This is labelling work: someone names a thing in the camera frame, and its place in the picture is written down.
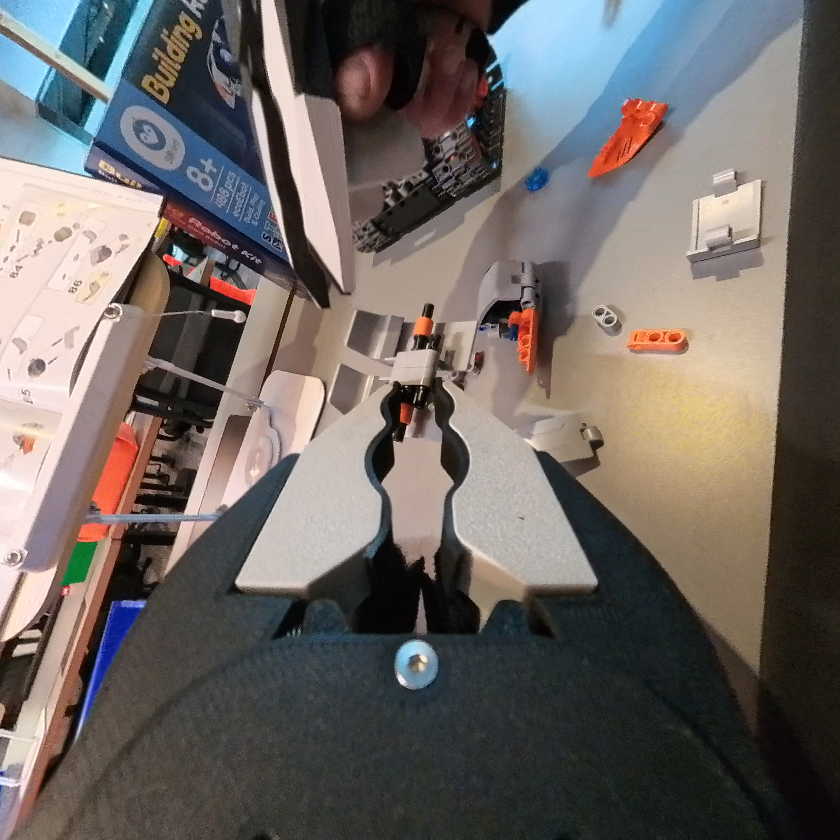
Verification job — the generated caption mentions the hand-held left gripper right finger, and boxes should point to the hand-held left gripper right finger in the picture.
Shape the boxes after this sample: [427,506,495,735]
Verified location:
[433,382,599,621]

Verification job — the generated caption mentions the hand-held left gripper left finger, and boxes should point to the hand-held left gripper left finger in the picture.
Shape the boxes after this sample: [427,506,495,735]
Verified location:
[234,384,401,621]

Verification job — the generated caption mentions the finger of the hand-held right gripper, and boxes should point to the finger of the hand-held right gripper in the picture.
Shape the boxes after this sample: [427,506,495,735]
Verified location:
[298,92,357,295]
[246,0,331,311]

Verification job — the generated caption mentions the orange toy bracket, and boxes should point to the orange toy bracket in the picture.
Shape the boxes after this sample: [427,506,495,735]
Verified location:
[508,307,543,376]

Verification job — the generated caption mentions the grey toy beam with pins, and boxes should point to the grey toy beam with pins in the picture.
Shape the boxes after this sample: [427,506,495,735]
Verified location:
[388,303,460,442]

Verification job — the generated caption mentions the grey toy motor block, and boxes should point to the grey toy motor block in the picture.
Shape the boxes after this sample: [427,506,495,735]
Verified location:
[475,259,543,342]

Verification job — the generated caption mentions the person's right hand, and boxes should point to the person's right hand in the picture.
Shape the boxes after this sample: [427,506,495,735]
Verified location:
[331,0,492,140]

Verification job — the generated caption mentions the blue robot kit box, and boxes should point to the blue robot kit box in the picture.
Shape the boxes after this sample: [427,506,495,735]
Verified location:
[84,0,299,288]

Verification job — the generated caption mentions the grey orange toy tracked robot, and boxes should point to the grey orange toy tracked robot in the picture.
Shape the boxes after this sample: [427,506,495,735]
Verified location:
[351,59,508,255]

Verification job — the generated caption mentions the grey curved toy panel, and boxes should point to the grey curved toy panel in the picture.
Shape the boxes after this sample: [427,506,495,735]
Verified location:
[515,407,605,476]
[685,169,765,263]

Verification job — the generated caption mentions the orange plastic crate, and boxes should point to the orange plastic crate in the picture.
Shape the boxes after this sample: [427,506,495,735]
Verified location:
[77,423,140,544]

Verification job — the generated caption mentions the blue bin with white tag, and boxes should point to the blue bin with white tag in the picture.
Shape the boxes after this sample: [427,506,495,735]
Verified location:
[82,598,148,726]

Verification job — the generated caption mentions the orange flat toy plate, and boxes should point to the orange flat toy plate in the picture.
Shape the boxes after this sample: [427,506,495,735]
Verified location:
[626,327,690,354]

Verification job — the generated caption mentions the open instruction booklet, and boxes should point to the open instruction booklet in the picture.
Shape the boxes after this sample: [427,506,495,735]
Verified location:
[0,156,166,411]

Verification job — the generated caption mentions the orange studded toy piece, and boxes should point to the orange studded toy piece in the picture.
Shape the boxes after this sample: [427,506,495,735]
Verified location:
[587,97,670,179]

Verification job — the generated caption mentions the large grey toy frame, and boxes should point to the large grey toy frame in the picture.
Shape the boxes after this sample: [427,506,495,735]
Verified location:
[330,308,483,416]

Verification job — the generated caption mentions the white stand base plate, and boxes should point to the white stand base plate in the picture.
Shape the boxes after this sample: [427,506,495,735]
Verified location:
[0,249,329,657]

